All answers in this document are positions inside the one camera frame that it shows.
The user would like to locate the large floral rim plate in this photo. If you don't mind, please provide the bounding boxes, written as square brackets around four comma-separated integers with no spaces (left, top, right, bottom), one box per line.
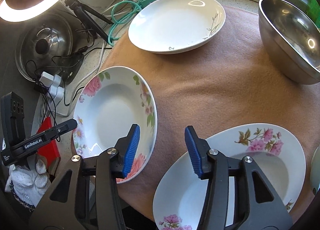
[153,123,306,229]

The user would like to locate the small floral rim plate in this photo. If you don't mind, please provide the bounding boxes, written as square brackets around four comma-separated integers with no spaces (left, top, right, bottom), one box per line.
[73,66,157,183]

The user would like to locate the large stainless steel bowl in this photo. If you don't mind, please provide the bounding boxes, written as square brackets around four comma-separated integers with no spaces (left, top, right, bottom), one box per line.
[258,0,319,84]

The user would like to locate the white plate green leaf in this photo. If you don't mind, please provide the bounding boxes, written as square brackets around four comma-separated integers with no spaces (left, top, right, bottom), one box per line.
[128,0,226,54]

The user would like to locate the light blue ceramic bowl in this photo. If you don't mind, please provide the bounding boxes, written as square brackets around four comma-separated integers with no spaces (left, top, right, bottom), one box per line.
[310,147,320,195]

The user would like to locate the white gloved left hand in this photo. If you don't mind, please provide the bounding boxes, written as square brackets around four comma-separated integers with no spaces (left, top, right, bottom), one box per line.
[5,155,50,209]

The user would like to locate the red box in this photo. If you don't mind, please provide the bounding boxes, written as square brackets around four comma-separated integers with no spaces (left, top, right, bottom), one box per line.
[37,116,61,168]

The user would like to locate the white power adapters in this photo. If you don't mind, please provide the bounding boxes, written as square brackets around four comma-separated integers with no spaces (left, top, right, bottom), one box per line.
[40,71,65,107]

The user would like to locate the black charger box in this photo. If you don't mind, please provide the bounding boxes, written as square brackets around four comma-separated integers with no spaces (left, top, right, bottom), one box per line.
[58,52,84,84]

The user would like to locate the steel pot lid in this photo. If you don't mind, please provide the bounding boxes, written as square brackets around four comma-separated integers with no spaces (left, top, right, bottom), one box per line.
[15,13,73,81]

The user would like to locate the pink towel mat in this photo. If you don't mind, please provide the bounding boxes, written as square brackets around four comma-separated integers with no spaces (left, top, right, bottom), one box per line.
[103,7,319,218]

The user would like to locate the black tripod stand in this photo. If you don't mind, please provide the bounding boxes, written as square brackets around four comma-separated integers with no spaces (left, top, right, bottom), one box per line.
[64,0,113,42]

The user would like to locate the white ring light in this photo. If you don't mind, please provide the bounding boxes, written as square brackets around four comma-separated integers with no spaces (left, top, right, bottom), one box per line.
[1,0,59,22]

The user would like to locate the teal hose cable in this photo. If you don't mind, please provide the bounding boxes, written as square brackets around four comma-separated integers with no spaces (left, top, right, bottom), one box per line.
[107,0,162,46]

